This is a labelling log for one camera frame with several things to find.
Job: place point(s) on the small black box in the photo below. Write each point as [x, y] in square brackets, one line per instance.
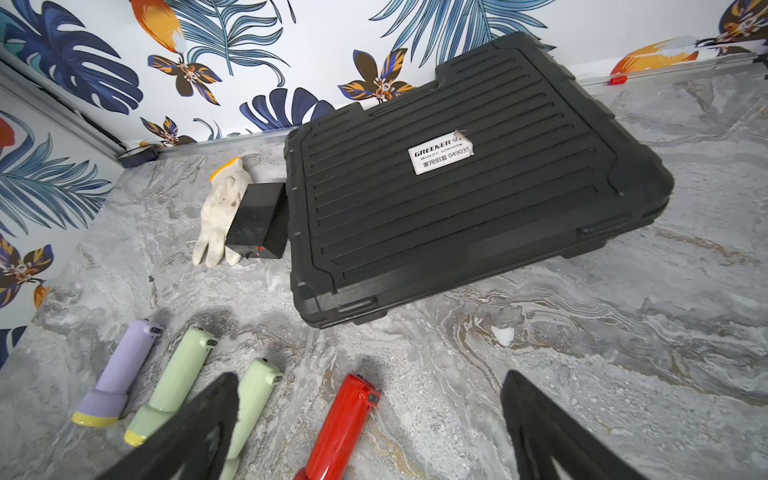
[260, 226]

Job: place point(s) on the red flashlight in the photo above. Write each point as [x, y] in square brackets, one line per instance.
[341, 430]

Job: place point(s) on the purple flashlight yellow rim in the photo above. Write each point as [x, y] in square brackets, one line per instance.
[102, 405]

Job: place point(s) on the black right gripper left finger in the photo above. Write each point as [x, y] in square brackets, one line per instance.
[191, 445]

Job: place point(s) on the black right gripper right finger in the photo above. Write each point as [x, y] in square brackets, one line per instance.
[549, 443]

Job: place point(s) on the white work glove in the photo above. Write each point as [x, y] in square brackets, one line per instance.
[229, 183]

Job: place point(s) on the light green flashlight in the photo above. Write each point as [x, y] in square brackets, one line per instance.
[173, 386]
[254, 390]

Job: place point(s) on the black plastic tool case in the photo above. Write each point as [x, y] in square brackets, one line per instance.
[503, 160]

